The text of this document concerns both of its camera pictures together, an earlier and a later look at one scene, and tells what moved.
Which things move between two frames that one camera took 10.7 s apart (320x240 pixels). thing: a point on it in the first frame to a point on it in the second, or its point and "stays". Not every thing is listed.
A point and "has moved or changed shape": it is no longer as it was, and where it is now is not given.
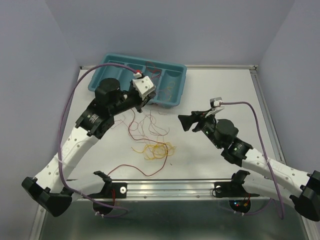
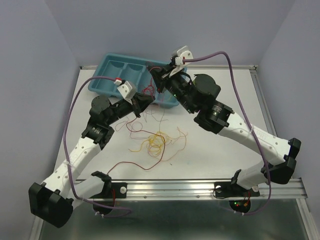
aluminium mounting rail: x=176 y=189 stays
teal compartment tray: x=168 y=77 stays
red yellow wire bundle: x=145 y=127 has moved or changed shape
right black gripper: x=187 y=120 to x=157 y=74
